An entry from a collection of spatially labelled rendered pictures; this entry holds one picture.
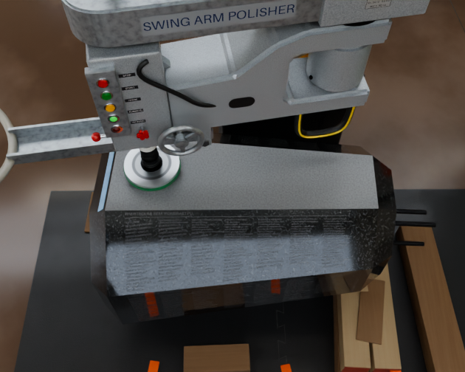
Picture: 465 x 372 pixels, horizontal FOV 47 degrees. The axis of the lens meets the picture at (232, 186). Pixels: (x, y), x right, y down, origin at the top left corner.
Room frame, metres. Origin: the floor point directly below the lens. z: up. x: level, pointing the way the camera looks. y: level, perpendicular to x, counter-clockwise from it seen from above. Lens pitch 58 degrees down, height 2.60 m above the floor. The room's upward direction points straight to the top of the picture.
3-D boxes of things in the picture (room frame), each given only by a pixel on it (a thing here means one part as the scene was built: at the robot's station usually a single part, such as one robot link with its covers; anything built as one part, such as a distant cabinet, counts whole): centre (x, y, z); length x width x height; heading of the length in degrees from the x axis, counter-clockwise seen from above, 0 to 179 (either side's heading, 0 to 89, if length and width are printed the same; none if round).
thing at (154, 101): (1.16, 0.23, 1.36); 0.36 x 0.22 x 0.45; 100
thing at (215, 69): (1.20, -0.08, 1.34); 0.74 x 0.23 x 0.49; 100
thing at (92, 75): (1.02, 0.36, 1.41); 0.08 x 0.03 x 0.28; 100
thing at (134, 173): (1.14, 0.31, 0.91); 0.21 x 0.21 x 0.01
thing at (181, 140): (1.05, 0.17, 1.23); 0.15 x 0.10 x 0.15; 100
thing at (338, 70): (1.26, -0.34, 1.38); 0.19 x 0.19 x 0.20
